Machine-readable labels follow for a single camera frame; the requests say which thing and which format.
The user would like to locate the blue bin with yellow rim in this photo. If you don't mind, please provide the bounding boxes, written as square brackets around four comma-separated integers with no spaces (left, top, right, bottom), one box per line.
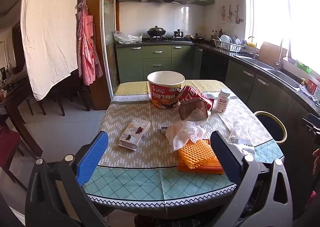
[254,111,288,145]

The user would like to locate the green packet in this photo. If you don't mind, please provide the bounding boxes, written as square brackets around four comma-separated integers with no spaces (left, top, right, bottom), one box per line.
[296,59,312,72]

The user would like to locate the orange foam net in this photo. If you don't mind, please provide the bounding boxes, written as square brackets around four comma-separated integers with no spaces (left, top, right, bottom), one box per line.
[177,139,220,170]

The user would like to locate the green base kitchen cabinets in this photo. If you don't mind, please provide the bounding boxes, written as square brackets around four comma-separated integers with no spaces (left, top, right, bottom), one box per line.
[115,43,320,142]

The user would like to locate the steel faucet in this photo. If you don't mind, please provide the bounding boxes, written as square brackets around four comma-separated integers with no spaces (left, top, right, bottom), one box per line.
[275,39,290,71]

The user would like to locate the white paper packet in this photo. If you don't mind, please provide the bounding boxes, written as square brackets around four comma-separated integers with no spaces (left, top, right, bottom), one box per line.
[240,143,255,156]

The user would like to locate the black kitchen countertop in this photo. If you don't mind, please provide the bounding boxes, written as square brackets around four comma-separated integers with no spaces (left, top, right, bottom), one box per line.
[115,39,320,110]

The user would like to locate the red instant noodle bucket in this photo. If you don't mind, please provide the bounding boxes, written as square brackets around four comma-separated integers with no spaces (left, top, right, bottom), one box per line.
[147,71,185,109]

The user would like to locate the red checked apron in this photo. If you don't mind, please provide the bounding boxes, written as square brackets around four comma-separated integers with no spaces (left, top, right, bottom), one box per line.
[76,0,103,85]

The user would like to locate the red cushioned chair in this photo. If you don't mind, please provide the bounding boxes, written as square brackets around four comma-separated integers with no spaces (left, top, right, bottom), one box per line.
[0,127,43,190]

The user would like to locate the clear plastic bottle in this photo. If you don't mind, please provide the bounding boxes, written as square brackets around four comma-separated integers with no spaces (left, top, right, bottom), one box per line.
[229,120,253,145]

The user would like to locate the white cartoon print carton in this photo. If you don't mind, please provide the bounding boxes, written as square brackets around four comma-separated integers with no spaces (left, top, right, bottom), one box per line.
[118,118,151,151]

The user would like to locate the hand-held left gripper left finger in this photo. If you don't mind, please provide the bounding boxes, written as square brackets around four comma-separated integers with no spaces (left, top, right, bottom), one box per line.
[25,131,110,227]

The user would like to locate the sliding glass door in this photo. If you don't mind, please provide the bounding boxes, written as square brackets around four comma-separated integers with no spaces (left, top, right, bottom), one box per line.
[104,0,120,92]

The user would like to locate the brown plastic tray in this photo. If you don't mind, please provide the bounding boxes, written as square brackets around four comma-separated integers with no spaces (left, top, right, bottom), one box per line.
[178,99,211,122]

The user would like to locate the white supplement bottle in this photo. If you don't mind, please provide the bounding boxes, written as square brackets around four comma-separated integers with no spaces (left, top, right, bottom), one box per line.
[215,88,230,113]

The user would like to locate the black wok with lid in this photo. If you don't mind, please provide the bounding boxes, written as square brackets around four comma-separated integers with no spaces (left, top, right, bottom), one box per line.
[147,26,167,37]

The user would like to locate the steel double sink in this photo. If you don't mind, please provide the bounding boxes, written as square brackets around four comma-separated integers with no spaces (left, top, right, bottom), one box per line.
[235,53,300,90]

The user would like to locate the white dish rack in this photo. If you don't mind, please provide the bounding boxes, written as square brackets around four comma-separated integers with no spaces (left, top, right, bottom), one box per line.
[214,34,245,51]

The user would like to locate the white tissue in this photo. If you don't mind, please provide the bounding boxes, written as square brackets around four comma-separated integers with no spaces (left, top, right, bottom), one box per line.
[165,120,207,152]

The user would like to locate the dark wooden chair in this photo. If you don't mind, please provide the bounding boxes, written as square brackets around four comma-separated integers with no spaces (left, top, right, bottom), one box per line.
[25,92,47,116]
[51,72,90,116]

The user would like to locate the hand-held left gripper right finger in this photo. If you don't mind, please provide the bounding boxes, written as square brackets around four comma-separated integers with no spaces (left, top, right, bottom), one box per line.
[210,131,293,227]

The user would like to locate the red box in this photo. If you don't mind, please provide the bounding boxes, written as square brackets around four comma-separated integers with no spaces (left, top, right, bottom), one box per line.
[307,78,320,94]

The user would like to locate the window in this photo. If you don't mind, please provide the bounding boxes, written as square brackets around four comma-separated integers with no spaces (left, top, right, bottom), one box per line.
[247,0,320,72]

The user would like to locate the dark wooden dining table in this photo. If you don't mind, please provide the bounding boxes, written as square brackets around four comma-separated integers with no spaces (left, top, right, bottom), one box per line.
[0,67,28,130]

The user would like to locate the crushed red soda can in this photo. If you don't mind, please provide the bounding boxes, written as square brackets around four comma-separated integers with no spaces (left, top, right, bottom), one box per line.
[178,85,215,112]

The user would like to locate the person's right hand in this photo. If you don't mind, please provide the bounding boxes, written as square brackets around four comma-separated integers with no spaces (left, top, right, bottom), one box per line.
[312,149,320,176]

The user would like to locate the brown cardboard sheet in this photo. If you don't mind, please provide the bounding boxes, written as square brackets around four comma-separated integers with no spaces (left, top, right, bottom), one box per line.
[259,41,282,64]

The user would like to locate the orange box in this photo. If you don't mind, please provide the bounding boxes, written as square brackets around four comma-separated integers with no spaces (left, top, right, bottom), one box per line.
[177,138,225,175]

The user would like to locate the clear plastic bag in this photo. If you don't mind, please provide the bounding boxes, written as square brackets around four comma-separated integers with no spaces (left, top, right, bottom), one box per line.
[113,31,143,45]

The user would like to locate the gas stove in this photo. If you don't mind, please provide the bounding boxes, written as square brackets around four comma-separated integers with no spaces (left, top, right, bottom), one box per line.
[142,36,193,42]

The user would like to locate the hanging white sheet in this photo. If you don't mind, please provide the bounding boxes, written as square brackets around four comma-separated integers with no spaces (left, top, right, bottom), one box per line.
[20,0,83,101]

